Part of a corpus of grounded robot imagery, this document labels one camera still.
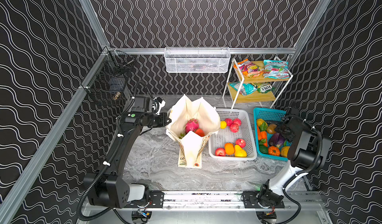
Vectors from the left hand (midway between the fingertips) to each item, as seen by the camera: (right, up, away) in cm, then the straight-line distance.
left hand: (174, 120), depth 76 cm
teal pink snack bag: (+56, +28, +7) cm, 64 cm away
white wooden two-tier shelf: (+45, +22, +7) cm, 51 cm away
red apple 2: (+39, -2, +23) cm, 46 cm away
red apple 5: (+25, -19, +9) cm, 33 cm away
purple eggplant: (+60, -13, +17) cm, 64 cm away
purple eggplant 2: (+65, -13, +16) cm, 68 cm away
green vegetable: (+50, -17, +10) cm, 54 cm away
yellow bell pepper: (+55, -2, +23) cm, 60 cm away
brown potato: (+60, -6, +19) cm, 63 cm away
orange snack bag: (+42, +28, +7) cm, 51 cm away
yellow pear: (+36, -19, +8) cm, 41 cm away
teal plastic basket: (+63, +1, +25) cm, 68 cm away
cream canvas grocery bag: (+8, -12, -6) cm, 16 cm away
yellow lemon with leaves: (+29, -4, +22) cm, 37 cm away
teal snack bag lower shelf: (+46, +20, +24) cm, 56 cm away
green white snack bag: (+58, +21, +24) cm, 66 cm away
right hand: (+68, -10, +16) cm, 71 cm away
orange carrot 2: (+55, -11, +19) cm, 59 cm away
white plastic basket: (+27, -13, +19) cm, 35 cm away
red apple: (+34, -2, +23) cm, 41 cm away
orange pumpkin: (+56, -18, +10) cm, 60 cm away
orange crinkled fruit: (+31, -17, +12) cm, 38 cm away
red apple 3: (+36, -6, +19) cm, 41 cm away
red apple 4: (+39, -14, +14) cm, 44 cm away
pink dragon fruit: (+9, -4, +17) cm, 20 cm away
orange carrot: (+53, -10, +20) cm, 58 cm away
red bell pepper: (+14, -8, +13) cm, 21 cm away
